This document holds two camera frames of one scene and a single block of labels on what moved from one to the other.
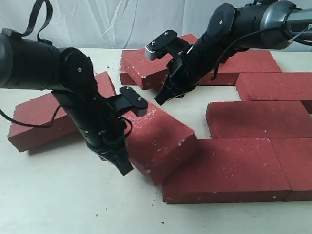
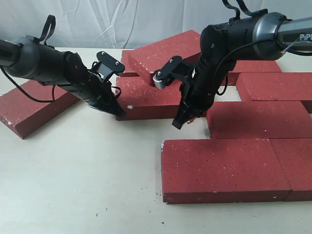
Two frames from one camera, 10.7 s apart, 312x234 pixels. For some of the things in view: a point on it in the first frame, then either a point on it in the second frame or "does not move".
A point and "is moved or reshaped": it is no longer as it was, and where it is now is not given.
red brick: [157, 142] to [142, 101]
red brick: [42, 110] is moved or reshaped
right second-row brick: [274, 86] does not move
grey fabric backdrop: [115, 24] does not move
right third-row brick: [258, 120] does not move
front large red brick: [227, 170] does not move
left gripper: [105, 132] to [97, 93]
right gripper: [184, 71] to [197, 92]
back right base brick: [247, 61] does not move
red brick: [295, 156] does not move
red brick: [137, 71] does not move
